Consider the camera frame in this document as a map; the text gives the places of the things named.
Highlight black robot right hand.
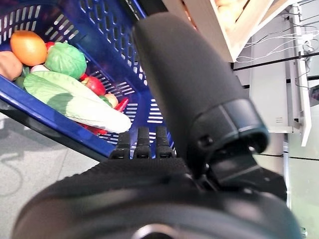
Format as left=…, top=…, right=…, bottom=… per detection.
left=12, top=13, right=307, bottom=239

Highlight green white napa cabbage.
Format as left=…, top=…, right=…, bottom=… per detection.
left=22, top=71, right=132, bottom=134

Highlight blue plastic shopping basket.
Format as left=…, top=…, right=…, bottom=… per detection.
left=0, top=0, right=180, bottom=162

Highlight long red chili pepper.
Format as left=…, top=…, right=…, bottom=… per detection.
left=113, top=97, right=130, bottom=113

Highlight pale onion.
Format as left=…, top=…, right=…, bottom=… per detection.
left=104, top=92, right=119, bottom=108

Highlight wooden potato crate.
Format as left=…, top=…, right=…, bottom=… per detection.
left=161, top=0, right=299, bottom=63

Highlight green bell pepper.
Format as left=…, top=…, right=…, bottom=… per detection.
left=98, top=95, right=113, bottom=108

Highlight white desk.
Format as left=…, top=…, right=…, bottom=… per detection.
left=249, top=0, right=319, bottom=160

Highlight red apple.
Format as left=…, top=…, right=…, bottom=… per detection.
left=83, top=76, right=107, bottom=97

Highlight black tripod pole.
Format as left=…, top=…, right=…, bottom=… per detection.
left=233, top=51, right=319, bottom=71

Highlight red bell pepper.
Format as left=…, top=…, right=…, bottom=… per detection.
left=81, top=123, right=108, bottom=135

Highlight white garlic bulb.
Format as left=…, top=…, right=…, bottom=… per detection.
left=29, top=64, right=50, bottom=73

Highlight orange fruit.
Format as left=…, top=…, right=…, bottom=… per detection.
left=9, top=30, right=48, bottom=67

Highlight dark green cucumber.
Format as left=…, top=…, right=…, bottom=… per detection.
left=13, top=66, right=31, bottom=89

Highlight brown potato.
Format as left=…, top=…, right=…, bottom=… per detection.
left=0, top=51, right=24, bottom=82

